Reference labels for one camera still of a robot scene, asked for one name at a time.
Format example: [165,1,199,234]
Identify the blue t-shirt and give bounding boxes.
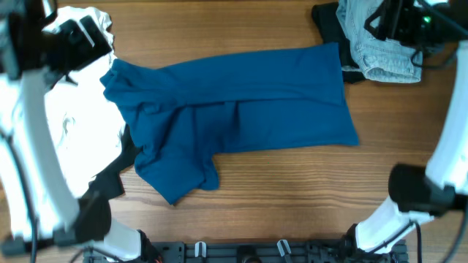
[101,43,359,204]

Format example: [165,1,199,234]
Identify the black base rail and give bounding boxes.
[153,240,409,263]

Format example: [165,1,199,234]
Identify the light blue denim jeans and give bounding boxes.
[336,0,422,83]

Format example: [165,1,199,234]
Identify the folded black garment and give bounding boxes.
[311,2,366,84]

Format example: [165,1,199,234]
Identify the black garment under white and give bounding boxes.
[83,124,141,200]

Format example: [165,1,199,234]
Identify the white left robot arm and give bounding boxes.
[1,1,160,262]

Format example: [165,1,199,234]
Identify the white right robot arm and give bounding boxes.
[336,0,467,254]

